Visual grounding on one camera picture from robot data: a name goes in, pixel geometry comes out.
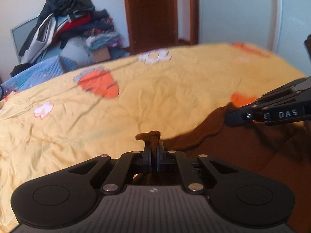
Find blue quilted blanket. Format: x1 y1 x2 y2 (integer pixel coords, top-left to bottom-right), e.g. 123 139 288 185
1 56 78 96

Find brown wooden door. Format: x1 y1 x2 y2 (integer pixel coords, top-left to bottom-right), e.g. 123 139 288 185
124 0 199 54

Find brown knit sweater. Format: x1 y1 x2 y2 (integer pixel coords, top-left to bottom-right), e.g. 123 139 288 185
135 103 310 232

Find pile of mixed clothes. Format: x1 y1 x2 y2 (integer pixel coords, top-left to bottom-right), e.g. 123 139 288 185
10 0 129 76

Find grey framed panel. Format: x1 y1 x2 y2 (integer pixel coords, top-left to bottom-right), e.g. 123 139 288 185
10 17 38 62

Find yellow floral bed sheet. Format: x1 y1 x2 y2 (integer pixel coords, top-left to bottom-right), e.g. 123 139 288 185
1 44 303 232

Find white sliding wardrobe door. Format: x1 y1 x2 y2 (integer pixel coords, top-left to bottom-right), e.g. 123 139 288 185
199 0 310 75

